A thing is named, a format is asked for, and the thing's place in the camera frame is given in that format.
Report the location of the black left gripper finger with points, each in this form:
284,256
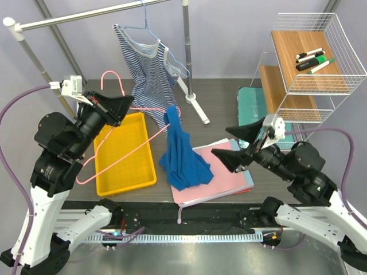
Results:
118,107
93,95

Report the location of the lower wooden shelf board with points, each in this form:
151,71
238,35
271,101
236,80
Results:
292,108

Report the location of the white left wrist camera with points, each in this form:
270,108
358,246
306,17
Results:
72,88

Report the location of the wooden shelf board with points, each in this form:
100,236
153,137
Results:
292,108
290,43

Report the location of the yellow plastic tray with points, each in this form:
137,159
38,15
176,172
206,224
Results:
124,160

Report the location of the blue white striped tank top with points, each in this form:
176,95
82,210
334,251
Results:
154,77

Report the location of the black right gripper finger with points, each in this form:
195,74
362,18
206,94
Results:
234,161
247,133

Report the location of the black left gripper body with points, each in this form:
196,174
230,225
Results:
109,116

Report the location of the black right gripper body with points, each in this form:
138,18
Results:
258,145

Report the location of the green highlighter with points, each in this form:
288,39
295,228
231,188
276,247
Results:
311,63

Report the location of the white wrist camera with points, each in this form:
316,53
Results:
274,130
72,88

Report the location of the white slotted cable duct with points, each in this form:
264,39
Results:
149,238

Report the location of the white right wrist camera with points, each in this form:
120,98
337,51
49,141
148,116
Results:
274,130

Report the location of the black white marker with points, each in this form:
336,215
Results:
302,55
322,54

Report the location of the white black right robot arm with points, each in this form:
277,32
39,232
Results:
302,166

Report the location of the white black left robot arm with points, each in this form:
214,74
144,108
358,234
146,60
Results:
40,249

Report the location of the green white pen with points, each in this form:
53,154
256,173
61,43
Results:
320,66

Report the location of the upper wooden shelf board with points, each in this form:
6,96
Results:
290,43

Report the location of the white wire shelf rack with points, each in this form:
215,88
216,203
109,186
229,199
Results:
347,59

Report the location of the light blue clipboard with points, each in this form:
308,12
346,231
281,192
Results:
246,173

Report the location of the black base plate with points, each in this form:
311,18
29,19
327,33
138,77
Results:
202,219

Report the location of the pink clipboard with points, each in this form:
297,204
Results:
223,183

